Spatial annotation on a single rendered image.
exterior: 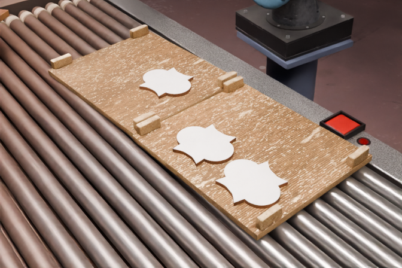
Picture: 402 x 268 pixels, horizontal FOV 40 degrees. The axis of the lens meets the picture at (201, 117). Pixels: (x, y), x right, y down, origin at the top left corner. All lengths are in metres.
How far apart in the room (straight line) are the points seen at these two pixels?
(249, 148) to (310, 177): 0.16
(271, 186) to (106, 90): 0.55
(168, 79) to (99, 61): 0.24
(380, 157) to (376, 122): 1.73
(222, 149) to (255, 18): 0.69
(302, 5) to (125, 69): 0.58
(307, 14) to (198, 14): 2.40
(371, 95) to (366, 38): 0.70
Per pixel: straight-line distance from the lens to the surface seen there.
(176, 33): 1.76
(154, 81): 1.45
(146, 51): 1.62
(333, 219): 1.11
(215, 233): 1.06
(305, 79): 1.84
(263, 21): 1.78
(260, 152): 1.21
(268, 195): 1.10
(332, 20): 1.79
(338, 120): 1.35
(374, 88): 3.29
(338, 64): 3.48
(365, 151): 1.21
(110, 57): 1.61
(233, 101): 1.37
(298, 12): 1.73
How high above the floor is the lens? 1.70
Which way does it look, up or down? 35 degrees down
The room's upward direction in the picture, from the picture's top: 2 degrees counter-clockwise
